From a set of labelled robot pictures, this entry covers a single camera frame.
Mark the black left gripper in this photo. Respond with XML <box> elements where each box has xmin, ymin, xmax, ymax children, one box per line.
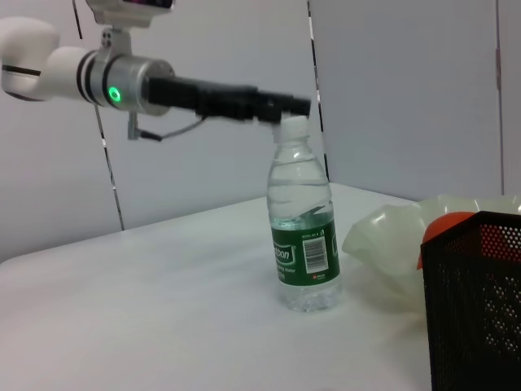
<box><xmin>146</xmin><ymin>75</ymin><xmax>313</xmax><ymax>124</ymax></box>

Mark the clear green-label water bottle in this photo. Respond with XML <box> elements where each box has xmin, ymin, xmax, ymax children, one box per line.
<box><xmin>266</xmin><ymin>116</ymin><xmax>344</xmax><ymax>314</ymax></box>

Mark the orange-red soft toy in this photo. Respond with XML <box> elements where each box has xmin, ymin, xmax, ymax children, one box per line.
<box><xmin>417</xmin><ymin>211</ymin><xmax>521</xmax><ymax>273</ymax></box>

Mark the green wavy glass fruit plate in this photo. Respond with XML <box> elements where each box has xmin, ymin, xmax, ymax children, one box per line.
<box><xmin>341</xmin><ymin>194</ymin><xmax>521</xmax><ymax>315</ymax></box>

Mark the black mesh pen holder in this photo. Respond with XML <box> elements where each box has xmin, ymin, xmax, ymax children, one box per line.
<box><xmin>419</xmin><ymin>210</ymin><xmax>521</xmax><ymax>391</ymax></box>

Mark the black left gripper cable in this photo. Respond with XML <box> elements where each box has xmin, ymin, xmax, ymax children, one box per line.
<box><xmin>125</xmin><ymin>112</ymin><xmax>205</xmax><ymax>143</ymax></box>

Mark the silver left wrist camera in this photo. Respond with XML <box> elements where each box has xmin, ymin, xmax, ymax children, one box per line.
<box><xmin>85</xmin><ymin>0</ymin><xmax>177</xmax><ymax>56</ymax></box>

